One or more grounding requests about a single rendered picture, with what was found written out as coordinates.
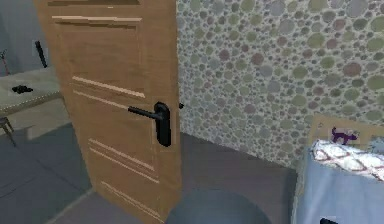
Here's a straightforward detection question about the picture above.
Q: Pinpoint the brown wooden room door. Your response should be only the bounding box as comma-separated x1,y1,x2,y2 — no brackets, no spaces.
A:
33,0,183,224

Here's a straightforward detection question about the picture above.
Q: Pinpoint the tan box with purple figure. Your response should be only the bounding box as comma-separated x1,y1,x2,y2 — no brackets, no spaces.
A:
308,113,384,151

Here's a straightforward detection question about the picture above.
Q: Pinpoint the black stick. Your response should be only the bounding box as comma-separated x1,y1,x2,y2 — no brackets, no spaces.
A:
34,40,48,69

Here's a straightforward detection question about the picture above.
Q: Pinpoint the white patterned pillow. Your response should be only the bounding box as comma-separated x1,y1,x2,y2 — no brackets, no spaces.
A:
311,139,384,183

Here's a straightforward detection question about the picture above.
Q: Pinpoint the black door handle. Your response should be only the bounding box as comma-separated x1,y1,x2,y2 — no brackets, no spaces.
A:
127,101,173,148

